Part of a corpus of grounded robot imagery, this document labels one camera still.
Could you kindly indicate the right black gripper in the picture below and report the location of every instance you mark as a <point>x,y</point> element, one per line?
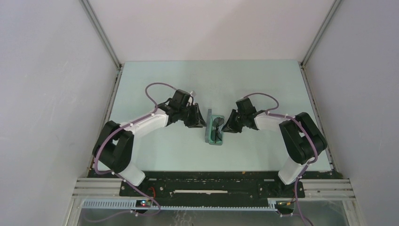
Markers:
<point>229,127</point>

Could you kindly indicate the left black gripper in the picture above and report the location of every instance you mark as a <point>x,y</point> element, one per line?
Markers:
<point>197,121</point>

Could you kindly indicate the grey-blue glasses case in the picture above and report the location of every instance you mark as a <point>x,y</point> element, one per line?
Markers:
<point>210,117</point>

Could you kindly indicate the black thin-frame sunglasses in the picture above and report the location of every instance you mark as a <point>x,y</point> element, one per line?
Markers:
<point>216,135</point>

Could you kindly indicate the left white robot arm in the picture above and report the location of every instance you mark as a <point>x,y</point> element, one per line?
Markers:
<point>113,150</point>

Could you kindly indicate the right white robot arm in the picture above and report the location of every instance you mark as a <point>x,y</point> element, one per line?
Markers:
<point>302,138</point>

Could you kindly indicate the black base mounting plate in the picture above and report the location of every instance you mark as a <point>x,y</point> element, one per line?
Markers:
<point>218,188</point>

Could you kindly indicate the grey slotted cable duct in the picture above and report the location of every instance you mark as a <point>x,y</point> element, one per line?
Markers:
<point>133,204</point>

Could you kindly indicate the right aluminium frame post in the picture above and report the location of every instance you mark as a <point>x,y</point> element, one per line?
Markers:
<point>326,22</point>

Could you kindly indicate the aluminium frame post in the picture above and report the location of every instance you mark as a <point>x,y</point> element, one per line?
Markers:
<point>326,22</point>
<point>93,18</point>

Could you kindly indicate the left aluminium frame post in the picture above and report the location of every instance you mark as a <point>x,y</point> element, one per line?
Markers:
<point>93,18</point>

